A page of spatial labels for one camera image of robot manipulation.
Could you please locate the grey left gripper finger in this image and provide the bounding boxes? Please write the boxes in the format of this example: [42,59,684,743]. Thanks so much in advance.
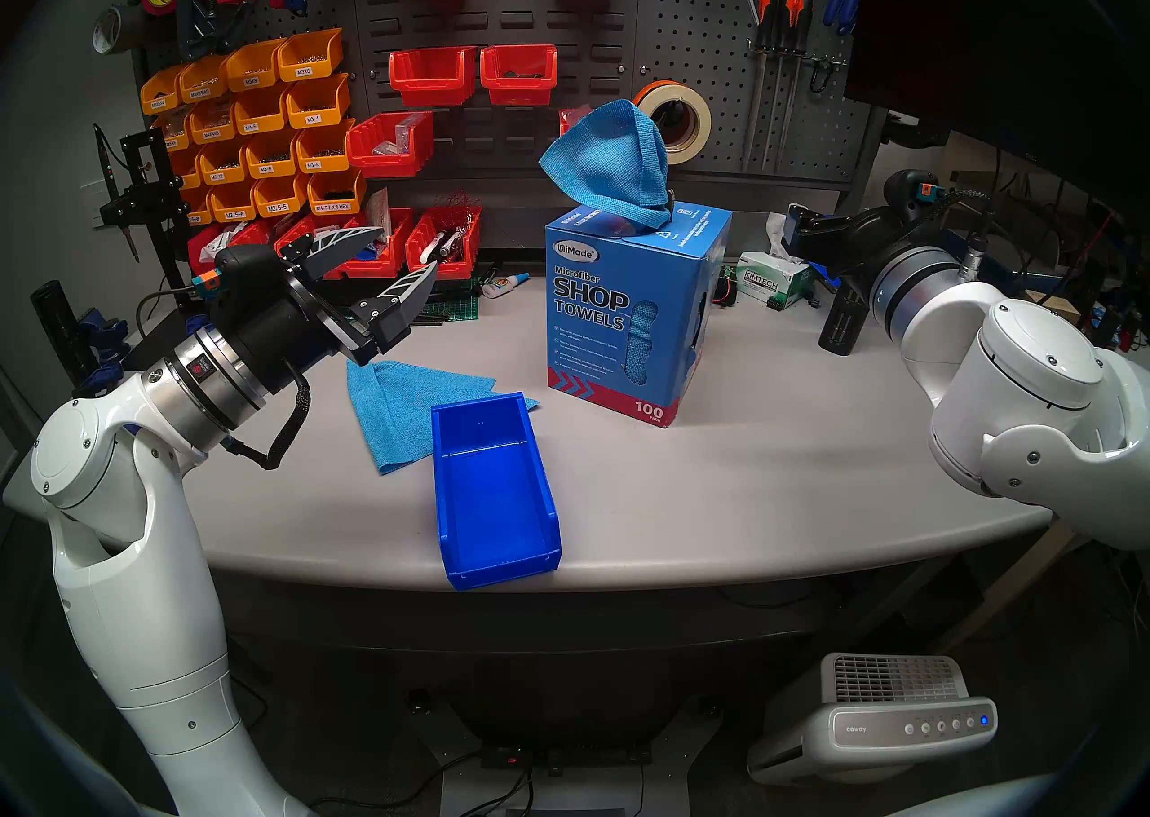
[279,225,387,281]
[349,260,439,356]

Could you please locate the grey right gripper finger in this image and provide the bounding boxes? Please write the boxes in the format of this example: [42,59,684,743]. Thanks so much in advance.
[780,203,852,263]

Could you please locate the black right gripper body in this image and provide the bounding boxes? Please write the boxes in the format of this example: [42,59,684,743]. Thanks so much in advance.
[807,210,910,283]

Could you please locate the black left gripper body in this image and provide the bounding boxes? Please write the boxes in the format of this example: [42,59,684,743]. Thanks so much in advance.
[236,279,378,387]

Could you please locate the blue microfiber shop towel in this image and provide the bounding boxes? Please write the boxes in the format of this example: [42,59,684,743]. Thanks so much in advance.
[539,99,675,232]
[346,360,540,476]

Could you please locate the blue shop towel box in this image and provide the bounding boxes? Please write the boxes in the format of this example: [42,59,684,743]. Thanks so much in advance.
[545,200,733,428]

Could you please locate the blue towel stack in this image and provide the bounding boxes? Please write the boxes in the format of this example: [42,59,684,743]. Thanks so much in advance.
[626,301,659,380]

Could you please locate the white tissue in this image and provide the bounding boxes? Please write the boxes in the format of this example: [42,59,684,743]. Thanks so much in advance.
[764,212,809,264]

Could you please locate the green cutting mat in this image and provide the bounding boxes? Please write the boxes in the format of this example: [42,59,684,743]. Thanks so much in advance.
[409,290,480,327]

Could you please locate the green white Kimtech wipes box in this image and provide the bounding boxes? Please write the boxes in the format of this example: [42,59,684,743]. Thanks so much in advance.
[735,251,817,311]

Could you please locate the clear plastic parts bag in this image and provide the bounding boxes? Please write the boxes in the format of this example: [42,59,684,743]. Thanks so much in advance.
[373,115,428,156]

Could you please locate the beige wooden shelf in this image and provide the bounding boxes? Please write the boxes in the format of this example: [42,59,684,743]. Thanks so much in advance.
[907,146,1021,196]

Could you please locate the cream masking tape roll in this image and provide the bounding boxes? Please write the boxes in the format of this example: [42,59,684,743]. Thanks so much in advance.
[647,80,713,166]

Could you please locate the black metal stand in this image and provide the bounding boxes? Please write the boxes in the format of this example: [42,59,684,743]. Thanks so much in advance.
[94,124,203,313]

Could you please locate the small cardboard box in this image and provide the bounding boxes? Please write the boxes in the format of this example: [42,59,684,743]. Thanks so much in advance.
[1024,290,1084,327]

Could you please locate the black perforated pegboard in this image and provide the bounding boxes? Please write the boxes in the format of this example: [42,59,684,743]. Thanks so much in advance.
[633,0,886,187]
[135,0,360,223]

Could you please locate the black computer monitor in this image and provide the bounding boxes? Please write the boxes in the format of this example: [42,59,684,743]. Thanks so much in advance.
[845,0,1150,214]

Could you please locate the black power strip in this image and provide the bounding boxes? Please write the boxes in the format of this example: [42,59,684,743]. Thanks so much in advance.
[481,743,652,776]

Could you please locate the white air purifier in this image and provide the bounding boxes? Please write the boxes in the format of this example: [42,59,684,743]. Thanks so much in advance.
[747,652,1000,786]

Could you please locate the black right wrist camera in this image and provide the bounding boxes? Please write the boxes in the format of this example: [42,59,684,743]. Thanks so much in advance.
[883,168,946,223]

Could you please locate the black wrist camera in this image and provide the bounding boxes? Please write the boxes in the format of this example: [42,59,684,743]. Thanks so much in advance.
[198,243,284,322]
[883,168,946,223]

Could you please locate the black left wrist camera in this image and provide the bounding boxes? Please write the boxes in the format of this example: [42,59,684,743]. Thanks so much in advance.
[198,243,284,322]

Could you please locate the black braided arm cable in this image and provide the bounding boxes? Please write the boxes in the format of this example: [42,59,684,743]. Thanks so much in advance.
[220,366,313,470]
[934,185,996,286]

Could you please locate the metal hook rail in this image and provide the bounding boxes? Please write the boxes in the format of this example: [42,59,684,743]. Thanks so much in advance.
[750,52,850,72]

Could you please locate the orange handled screwdrivers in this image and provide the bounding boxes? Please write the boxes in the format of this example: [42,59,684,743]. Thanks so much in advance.
[773,0,809,171]
[741,0,775,174]

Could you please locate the black louvered wall panel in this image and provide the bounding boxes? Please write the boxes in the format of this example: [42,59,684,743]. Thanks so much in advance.
[346,0,643,187]

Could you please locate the grey duct tape roll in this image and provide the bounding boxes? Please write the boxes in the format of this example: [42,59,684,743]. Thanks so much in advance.
[92,5,145,54]

